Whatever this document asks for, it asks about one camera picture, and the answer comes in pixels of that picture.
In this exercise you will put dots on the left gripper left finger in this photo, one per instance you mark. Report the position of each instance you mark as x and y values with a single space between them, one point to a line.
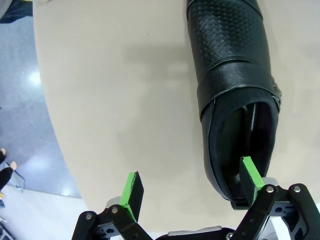
131 197

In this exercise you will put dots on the glass mannequin base plate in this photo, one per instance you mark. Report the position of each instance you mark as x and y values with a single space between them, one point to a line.
18 182

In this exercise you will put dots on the black leather shoe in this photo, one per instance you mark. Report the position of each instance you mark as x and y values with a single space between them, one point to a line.
225 50

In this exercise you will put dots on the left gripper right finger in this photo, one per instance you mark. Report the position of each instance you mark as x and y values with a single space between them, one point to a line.
250 180

